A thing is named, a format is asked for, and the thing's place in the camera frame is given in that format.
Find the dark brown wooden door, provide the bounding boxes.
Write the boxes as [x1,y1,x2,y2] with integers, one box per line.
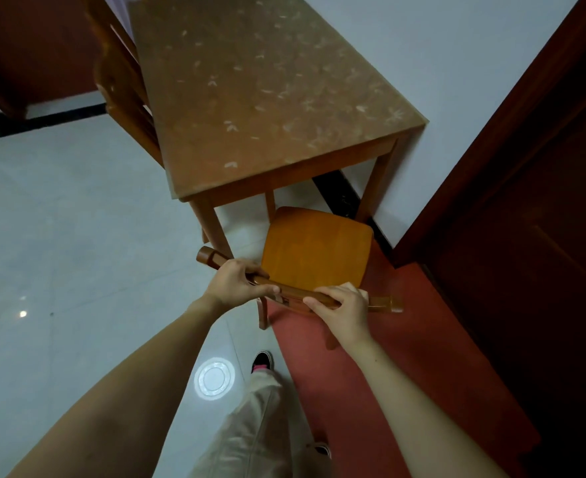
[420,79,586,478]

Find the red floor mat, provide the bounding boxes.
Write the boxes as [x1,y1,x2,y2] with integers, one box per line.
[265,239,541,478]

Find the light brown wooden chair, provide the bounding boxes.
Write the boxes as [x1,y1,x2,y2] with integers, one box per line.
[196,206,405,330]

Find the person's right forearm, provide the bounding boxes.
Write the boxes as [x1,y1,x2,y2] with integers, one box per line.
[347,337,511,478]

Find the person's right hand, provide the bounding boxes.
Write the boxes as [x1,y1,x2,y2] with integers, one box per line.
[302,282,372,347]

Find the dark red wooden cabinet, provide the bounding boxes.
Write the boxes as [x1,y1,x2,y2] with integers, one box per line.
[0,0,102,120]

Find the person's left hand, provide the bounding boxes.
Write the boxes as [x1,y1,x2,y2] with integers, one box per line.
[201,258,281,317]

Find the brown wooden table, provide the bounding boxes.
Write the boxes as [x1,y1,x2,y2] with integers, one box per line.
[126,0,429,260]

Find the beige trousers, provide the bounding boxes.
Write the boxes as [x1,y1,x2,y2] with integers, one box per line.
[188,368,335,478]

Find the black shoe with pink sock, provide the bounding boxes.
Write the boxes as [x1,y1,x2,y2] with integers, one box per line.
[250,350,275,374]

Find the person's left forearm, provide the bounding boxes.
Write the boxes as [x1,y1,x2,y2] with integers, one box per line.
[6,297,224,478]

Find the clear patterned table cover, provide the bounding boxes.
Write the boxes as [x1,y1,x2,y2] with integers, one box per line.
[126,0,429,200]

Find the dark brown door frame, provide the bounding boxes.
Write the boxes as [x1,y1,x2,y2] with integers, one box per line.
[392,0,586,268]

